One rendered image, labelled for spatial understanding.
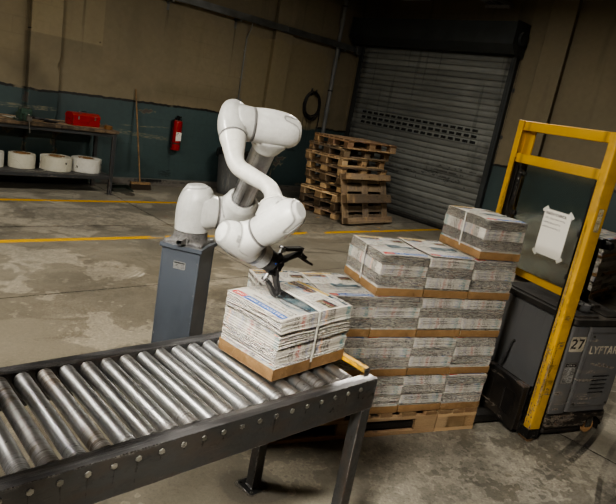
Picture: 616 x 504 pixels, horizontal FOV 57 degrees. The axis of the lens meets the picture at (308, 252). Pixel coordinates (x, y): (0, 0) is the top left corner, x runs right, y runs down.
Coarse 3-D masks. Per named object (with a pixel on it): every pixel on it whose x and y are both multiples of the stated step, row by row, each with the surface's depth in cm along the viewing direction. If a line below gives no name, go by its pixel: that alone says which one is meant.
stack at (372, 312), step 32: (320, 288) 290; (352, 288) 299; (352, 320) 291; (384, 320) 299; (416, 320) 308; (448, 320) 316; (352, 352) 297; (384, 352) 305; (416, 352) 314; (448, 352) 323; (384, 384) 312; (416, 384) 321; (384, 416) 319; (416, 416) 328
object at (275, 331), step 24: (240, 288) 206; (264, 288) 212; (240, 312) 198; (264, 312) 190; (288, 312) 192; (312, 312) 196; (240, 336) 200; (264, 336) 192; (288, 336) 190; (264, 360) 192; (288, 360) 194
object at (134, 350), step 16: (192, 336) 215; (208, 336) 217; (96, 352) 190; (112, 352) 192; (128, 352) 194; (0, 368) 170; (16, 368) 171; (32, 368) 173; (64, 384) 181; (48, 400) 179
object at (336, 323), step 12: (288, 288) 216; (300, 288) 218; (312, 288) 220; (312, 300) 208; (324, 300) 210; (336, 300) 213; (336, 312) 205; (348, 312) 211; (324, 324) 202; (336, 324) 208; (348, 324) 214; (324, 336) 205; (336, 336) 211; (324, 348) 208; (336, 348) 213
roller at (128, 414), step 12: (84, 372) 179; (96, 372) 177; (96, 384) 173; (108, 384) 172; (108, 396) 168; (120, 396) 167; (120, 408) 162; (132, 408) 162; (132, 420) 157; (144, 420) 157; (132, 432) 156; (144, 432) 153
